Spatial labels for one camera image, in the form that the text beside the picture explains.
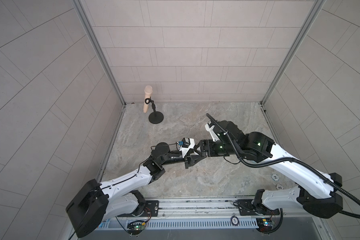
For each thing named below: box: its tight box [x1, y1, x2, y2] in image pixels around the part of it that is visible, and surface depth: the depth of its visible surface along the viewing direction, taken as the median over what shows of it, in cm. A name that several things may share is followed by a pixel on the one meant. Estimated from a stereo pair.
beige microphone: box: [143, 85, 153, 113], surface depth 90 cm
